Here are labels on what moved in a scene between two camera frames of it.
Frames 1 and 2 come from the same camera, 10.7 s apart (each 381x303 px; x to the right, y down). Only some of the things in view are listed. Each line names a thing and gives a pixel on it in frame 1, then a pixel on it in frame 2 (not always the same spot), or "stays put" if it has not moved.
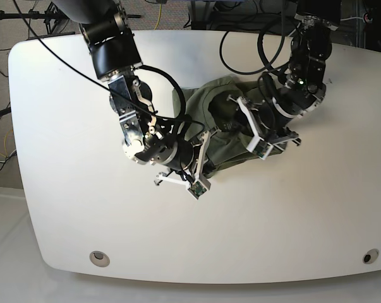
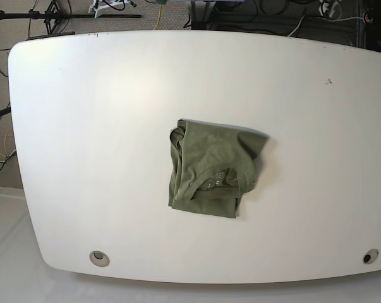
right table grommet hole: x=371 y=255 stays put
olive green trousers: x=207 y=106 → x=213 y=165
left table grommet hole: x=100 y=258 stays put
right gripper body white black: x=187 y=165 → x=98 y=5
